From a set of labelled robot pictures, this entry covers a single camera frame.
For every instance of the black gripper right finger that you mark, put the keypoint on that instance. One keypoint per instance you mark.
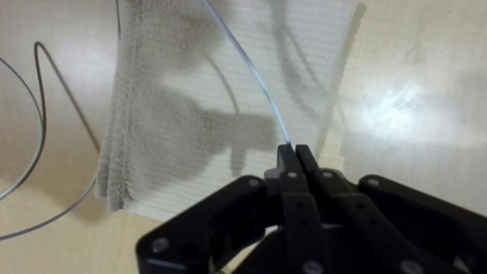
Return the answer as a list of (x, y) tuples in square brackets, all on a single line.
[(400, 230)]

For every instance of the white folded towel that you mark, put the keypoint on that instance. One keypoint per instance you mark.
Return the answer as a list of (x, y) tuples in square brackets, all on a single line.
[(205, 89)]

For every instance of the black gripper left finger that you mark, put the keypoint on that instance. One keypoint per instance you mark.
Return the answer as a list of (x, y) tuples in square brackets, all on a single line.
[(277, 210)]

